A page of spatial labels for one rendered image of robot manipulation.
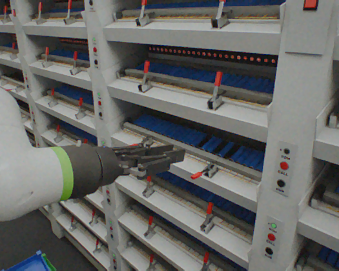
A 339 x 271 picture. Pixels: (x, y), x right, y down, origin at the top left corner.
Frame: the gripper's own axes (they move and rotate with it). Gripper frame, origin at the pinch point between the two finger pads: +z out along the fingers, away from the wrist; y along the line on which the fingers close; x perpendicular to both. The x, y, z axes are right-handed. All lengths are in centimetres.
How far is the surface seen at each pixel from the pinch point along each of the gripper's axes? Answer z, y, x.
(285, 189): 14.0, 23.0, -2.4
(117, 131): 17.6, -43.2, -7.4
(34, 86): 14, -113, -1
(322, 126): 14.0, 26.7, 12.6
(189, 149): 19.0, -8.8, -3.9
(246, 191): 16.7, 13.0, -8.0
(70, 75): 11, -70, 10
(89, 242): 32, -78, -83
